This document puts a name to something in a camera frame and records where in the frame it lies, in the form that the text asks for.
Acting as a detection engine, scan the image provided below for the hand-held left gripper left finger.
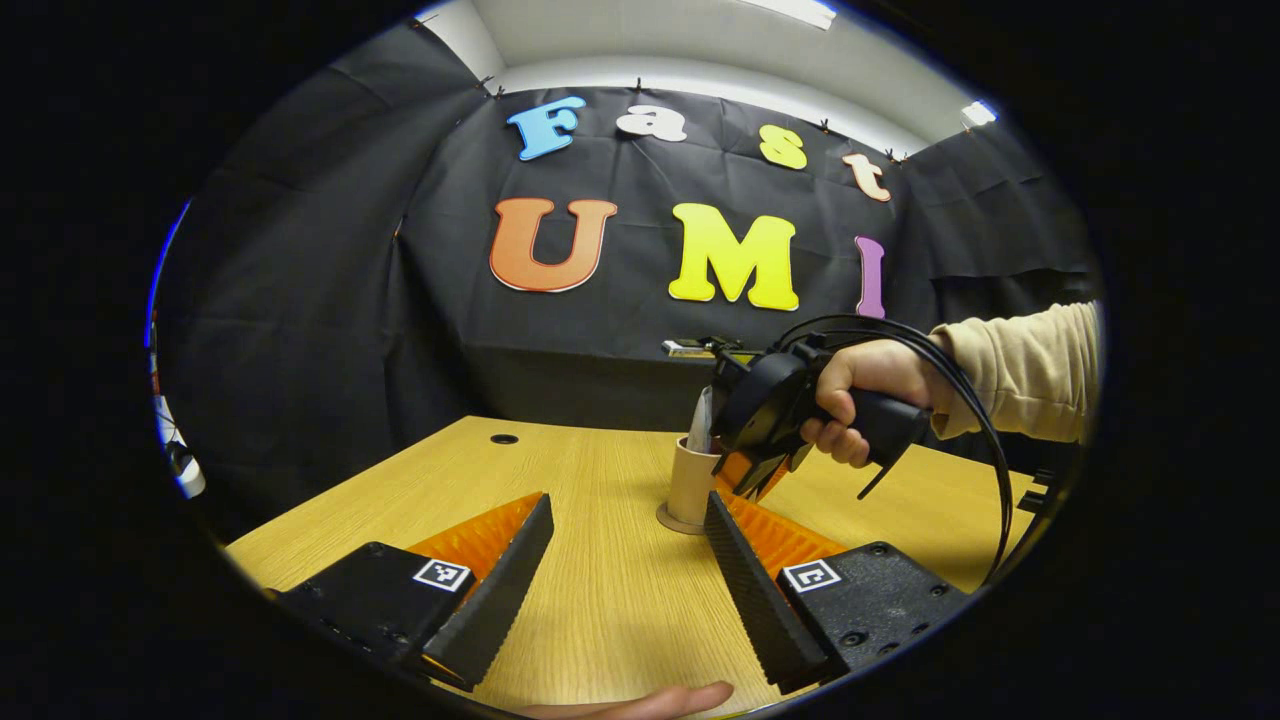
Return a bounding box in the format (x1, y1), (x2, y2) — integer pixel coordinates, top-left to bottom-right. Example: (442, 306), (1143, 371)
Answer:
(275, 490), (556, 693)

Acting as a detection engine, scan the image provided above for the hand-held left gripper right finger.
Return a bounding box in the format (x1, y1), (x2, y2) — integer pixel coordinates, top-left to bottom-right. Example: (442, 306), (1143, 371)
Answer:
(703, 488), (973, 696)

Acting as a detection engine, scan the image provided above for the beige cup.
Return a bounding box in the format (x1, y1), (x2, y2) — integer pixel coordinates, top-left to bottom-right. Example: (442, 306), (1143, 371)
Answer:
(668, 436), (726, 531)

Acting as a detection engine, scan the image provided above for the white toothpaste tube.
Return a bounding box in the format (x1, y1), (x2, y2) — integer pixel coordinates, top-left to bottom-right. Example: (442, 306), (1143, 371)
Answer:
(686, 385), (716, 456)

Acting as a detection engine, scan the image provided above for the round brown coaster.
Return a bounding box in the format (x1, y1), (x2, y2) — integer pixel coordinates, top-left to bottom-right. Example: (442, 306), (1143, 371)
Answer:
(656, 500), (723, 536)

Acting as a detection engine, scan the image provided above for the wooden desktop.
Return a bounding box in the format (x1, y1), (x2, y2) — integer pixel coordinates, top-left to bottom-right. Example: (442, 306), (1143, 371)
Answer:
(225, 416), (1041, 719)

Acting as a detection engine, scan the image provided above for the black backdrop cloth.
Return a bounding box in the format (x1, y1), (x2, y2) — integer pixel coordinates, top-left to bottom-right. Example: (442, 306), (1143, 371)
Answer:
(150, 20), (1101, 546)

